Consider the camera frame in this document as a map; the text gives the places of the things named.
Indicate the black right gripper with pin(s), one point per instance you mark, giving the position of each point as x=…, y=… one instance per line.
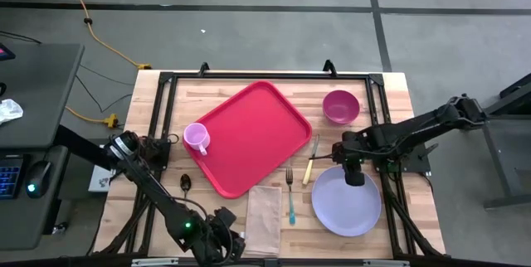
x=350, y=149

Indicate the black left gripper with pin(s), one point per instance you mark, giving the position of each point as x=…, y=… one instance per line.
x=222, y=238

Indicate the beige cloth napkin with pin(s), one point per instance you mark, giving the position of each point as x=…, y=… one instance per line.
x=263, y=221

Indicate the magenta plastic bowl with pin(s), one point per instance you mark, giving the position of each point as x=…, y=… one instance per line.
x=341, y=106

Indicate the lavender plastic plate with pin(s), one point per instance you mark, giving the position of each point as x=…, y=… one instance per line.
x=346, y=213

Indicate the pink plastic mug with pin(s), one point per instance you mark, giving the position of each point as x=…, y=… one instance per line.
x=196, y=136

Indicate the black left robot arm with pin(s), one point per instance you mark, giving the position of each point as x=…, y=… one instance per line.
x=166, y=205

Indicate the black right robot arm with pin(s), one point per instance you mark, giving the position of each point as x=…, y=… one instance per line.
x=415, y=134

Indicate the red plastic tray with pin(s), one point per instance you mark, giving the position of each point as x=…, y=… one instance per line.
x=257, y=134

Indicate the small white box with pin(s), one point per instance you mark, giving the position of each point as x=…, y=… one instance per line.
x=99, y=180

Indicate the small black caster wheel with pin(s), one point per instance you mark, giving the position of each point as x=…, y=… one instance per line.
x=61, y=227

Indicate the black metal cart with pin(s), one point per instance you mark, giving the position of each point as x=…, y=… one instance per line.
x=498, y=108

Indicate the black computer mouse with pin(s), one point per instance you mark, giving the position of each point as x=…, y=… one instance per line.
x=38, y=178

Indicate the backlit computer keyboard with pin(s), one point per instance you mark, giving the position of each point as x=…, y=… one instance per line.
x=8, y=180

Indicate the black computer desk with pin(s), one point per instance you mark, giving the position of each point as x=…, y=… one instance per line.
x=41, y=93

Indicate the small dark tablet screen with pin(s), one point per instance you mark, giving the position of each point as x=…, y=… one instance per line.
x=5, y=53

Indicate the silver metal bracket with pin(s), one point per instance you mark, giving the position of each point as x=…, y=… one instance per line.
x=153, y=262
x=386, y=263

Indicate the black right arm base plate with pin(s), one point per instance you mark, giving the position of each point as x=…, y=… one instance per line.
x=415, y=164

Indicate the black aluminium table frame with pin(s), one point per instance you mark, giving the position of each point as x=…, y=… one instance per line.
x=269, y=76

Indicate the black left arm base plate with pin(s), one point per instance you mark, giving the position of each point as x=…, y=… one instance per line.
x=159, y=155

